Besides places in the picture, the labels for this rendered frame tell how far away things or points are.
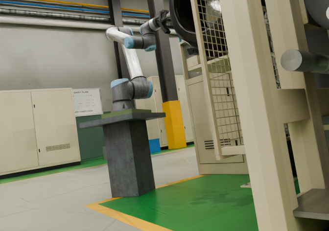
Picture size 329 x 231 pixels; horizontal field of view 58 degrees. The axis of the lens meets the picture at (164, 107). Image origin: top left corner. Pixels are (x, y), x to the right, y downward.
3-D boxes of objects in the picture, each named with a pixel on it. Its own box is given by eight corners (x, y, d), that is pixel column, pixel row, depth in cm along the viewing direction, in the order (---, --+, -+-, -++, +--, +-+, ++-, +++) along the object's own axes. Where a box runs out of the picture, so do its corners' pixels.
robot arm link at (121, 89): (109, 103, 245) (107, 81, 247) (129, 102, 253) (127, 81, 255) (115, 99, 232) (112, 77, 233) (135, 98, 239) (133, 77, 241)
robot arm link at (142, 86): (130, 103, 250) (112, 34, 281) (150, 102, 258) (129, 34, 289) (136, 93, 238) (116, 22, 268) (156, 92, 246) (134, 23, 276)
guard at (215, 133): (311, 133, 173) (289, 17, 178) (314, 133, 171) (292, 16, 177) (216, 160, 111) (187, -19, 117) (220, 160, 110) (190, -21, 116)
